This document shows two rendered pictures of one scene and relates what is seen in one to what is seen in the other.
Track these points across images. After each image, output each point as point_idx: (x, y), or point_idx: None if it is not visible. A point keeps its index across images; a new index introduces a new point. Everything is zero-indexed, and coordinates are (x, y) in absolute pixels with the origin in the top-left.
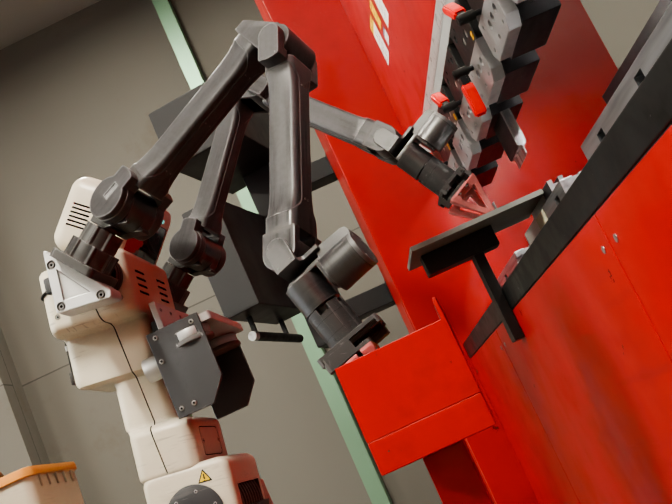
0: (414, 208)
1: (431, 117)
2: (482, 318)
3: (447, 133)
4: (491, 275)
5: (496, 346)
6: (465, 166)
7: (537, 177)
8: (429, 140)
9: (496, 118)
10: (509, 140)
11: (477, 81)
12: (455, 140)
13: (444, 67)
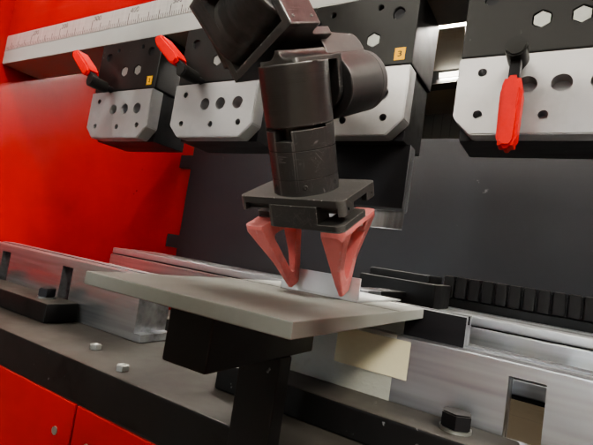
0: None
1: (367, 56)
2: (39, 349)
3: (367, 105)
4: (280, 415)
5: (30, 406)
6: (177, 129)
7: (106, 157)
8: (355, 88)
9: (382, 144)
10: (377, 187)
11: (497, 89)
12: (198, 89)
13: (338, 5)
